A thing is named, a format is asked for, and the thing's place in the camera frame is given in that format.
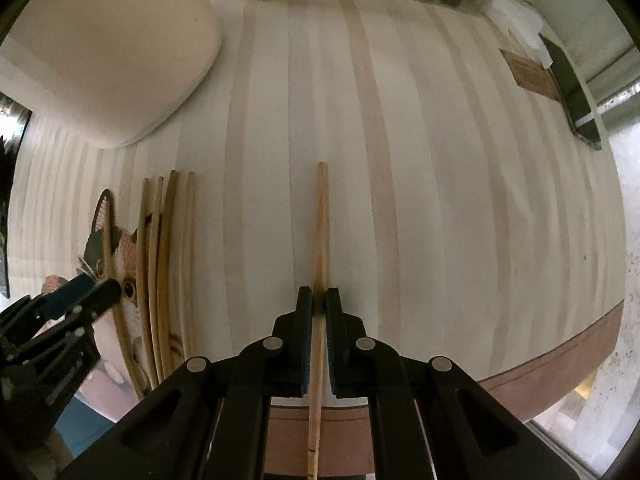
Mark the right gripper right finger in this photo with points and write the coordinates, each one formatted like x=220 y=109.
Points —
x=363 y=367

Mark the blue cabinet door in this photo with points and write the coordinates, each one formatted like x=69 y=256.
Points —
x=81 y=426

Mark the wooden chopstick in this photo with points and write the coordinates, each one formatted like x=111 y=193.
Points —
x=318 y=339
x=153 y=264
x=162 y=289
x=186 y=264
x=122 y=337
x=143 y=289

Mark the brown small card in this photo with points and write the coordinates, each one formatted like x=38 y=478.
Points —
x=531 y=76

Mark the striped cat table mat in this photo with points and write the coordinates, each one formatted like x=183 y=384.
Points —
x=465 y=217

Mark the white crumpled tissue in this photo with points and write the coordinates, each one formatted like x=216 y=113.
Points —
x=523 y=24

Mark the beige round utensil holder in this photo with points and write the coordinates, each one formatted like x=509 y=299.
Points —
x=110 y=71

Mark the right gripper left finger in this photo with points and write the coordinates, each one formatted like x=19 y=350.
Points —
x=241 y=389

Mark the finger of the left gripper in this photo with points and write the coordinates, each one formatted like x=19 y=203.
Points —
x=91 y=308
x=53 y=305

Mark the black smartphone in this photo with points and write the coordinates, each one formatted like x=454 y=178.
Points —
x=573 y=97

